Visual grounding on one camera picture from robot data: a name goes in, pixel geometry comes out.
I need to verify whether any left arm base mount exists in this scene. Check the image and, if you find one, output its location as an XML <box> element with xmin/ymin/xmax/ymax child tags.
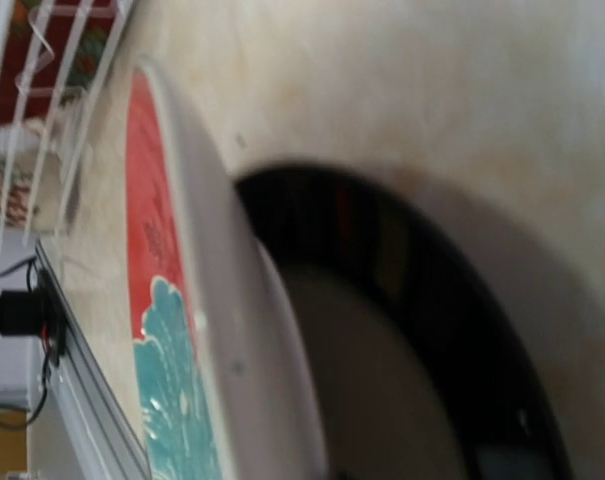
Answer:
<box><xmin>0</xmin><ymin>271</ymin><xmax>68</xmax><ymax>367</ymax></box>

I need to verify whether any floral green mug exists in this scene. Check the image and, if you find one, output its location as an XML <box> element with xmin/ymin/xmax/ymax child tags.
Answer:
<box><xmin>0</xmin><ymin>119</ymin><xmax>62</xmax><ymax>233</ymax></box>

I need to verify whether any front aluminium rail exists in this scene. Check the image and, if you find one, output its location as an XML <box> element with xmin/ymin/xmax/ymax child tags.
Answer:
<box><xmin>27</xmin><ymin>243</ymin><xmax>150</xmax><ymax>479</ymax></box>

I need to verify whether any white wire dish rack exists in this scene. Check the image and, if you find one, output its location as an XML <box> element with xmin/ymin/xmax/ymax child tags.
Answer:
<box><xmin>0</xmin><ymin>1</ymin><xmax>134</xmax><ymax>244</ymax></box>

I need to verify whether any red teal patterned plate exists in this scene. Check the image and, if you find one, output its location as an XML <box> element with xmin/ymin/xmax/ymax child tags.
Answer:
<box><xmin>125</xmin><ymin>58</ymin><xmax>332</xmax><ymax>479</ymax></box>

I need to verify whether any black rimmed plate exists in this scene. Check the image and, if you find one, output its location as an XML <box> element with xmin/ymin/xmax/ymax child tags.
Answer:
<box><xmin>236</xmin><ymin>163</ymin><xmax>573</xmax><ymax>479</ymax></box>

